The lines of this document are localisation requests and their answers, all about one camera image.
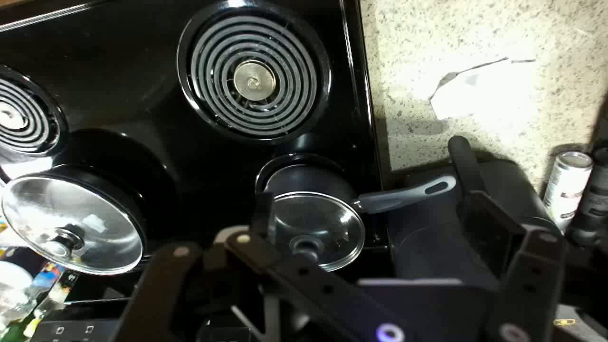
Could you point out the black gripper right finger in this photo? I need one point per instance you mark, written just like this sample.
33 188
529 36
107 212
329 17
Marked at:
527 262

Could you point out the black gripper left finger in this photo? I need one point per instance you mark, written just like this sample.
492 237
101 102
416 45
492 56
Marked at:
340 311

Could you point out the white paper towel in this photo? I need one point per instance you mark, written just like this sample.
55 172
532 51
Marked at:
500 96

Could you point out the black air fryer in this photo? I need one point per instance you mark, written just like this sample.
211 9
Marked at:
441 288

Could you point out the white spray can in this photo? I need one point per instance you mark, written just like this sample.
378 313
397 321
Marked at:
565 188

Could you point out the black electric stove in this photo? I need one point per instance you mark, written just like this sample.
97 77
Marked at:
185 102

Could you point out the large black pot with lid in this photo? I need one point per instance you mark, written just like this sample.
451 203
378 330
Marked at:
97 210

